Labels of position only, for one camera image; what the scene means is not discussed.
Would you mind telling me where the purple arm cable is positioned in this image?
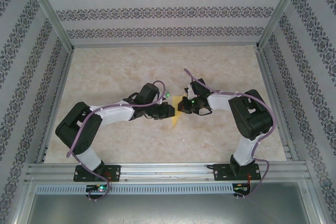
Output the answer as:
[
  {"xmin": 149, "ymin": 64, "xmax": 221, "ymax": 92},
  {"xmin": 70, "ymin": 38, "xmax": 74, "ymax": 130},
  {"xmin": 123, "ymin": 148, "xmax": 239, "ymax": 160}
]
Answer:
[
  {"xmin": 184, "ymin": 68, "xmax": 278, "ymax": 201},
  {"xmin": 67, "ymin": 80, "xmax": 166, "ymax": 201}
]

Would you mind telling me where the yellow paper sheet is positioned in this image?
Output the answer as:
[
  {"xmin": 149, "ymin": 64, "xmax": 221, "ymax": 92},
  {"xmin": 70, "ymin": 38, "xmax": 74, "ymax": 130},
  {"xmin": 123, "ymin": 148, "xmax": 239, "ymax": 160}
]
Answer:
[{"xmin": 171, "ymin": 94, "xmax": 186, "ymax": 131}]

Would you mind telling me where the aluminium lower frame bar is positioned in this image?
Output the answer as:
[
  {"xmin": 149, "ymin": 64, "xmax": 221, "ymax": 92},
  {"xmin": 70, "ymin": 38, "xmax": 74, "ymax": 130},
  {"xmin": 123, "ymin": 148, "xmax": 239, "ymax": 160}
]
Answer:
[
  {"xmin": 5, "ymin": 179, "xmax": 36, "ymax": 224},
  {"xmin": 299, "ymin": 180, "xmax": 329, "ymax": 224}
]

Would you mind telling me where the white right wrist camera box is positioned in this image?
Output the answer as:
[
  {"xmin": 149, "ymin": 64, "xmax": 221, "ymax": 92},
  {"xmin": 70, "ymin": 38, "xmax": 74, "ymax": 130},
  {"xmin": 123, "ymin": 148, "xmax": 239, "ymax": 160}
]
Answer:
[{"xmin": 183, "ymin": 84, "xmax": 194, "ymax": 99}]

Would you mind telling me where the aluminium frame post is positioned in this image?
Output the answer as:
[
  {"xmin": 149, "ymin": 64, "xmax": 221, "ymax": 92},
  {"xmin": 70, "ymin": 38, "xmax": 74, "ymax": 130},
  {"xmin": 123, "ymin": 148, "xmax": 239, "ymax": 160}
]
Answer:
[
  {"xmin": 22, "ymin": 0, "xmax": 76, "ymax": 50},
  {"xmin": 254, "ymin": 0, "xmax": 308, "ymax": 50}
]

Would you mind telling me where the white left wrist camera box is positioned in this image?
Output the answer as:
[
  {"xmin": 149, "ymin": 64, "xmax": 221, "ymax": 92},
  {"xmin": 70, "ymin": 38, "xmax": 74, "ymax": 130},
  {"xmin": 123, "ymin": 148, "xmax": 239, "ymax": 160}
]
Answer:
[{"xmin": 156, "ymin": 90, "xmax": 172, "ymax": 103}]

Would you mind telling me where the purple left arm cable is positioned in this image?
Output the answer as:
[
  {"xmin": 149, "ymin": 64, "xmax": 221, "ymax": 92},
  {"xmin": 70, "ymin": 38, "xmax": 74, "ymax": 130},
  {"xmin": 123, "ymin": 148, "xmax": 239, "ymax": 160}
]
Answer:
[{"xmin": 67, "ymin": 80, "xmax": 166, "ymax": 201}]

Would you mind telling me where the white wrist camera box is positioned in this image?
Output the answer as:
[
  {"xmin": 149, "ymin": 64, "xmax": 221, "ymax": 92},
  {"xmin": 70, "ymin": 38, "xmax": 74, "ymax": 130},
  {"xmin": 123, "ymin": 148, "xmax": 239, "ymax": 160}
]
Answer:
[
  {"xmin": 156, "ymin": 90, "xmax": 172, "ymax": 103},
  {"xmin": 183, "ymin": 84, "xmax": 194, "ymax": 99}
]

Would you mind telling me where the aluminium mounting rail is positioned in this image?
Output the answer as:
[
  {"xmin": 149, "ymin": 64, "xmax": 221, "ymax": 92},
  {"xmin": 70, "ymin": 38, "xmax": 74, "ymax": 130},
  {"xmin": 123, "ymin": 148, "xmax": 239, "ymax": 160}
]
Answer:
[{"xmin": 25, "ymin": 163, "xmax": 313, "ymax": 183}]

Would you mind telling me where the grey metal sheet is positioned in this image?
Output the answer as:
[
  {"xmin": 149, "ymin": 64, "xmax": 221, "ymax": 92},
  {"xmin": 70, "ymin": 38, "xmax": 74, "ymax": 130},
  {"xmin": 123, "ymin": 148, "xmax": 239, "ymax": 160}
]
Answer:
[{"xmin": 26, "ymin": 182, "xmax": 320, "ymax": 224}]

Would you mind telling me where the grey slotted cable duct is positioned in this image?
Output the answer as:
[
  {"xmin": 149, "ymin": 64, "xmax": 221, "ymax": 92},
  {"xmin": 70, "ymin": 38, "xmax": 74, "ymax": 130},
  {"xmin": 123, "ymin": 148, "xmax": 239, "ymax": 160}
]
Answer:
[{"xmin": 35, "ymin": 183, "xmax": 235, "ymax": 195}]

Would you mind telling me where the aluminium rear rail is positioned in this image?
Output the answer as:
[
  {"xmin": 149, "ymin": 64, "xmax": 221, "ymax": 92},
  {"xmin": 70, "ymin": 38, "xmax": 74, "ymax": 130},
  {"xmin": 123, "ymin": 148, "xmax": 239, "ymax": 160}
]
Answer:
[{"xmin": 70, "ymin": 41, "xmax": 260, "ymax": 49}]

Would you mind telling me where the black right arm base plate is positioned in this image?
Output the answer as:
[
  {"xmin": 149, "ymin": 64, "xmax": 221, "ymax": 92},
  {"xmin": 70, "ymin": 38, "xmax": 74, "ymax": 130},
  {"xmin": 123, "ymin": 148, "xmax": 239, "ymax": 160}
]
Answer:
[{"xmin": 214, "ymin": 163, "xmax": 262, "ymax": 182}]

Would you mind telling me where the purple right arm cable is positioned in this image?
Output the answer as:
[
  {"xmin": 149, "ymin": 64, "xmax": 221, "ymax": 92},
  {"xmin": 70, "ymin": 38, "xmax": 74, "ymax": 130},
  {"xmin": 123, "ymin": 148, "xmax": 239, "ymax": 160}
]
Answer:
[{"xmin": 184, "ymin": 68, "xmax": 278, "ymax": 201}]

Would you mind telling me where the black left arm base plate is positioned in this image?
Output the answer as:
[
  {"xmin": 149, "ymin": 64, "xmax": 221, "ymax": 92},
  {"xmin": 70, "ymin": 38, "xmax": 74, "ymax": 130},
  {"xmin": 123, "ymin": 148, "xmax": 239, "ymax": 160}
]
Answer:
[{"xmin": 73, "ymin": 165, "xmax": 121, "ymax": 183}]

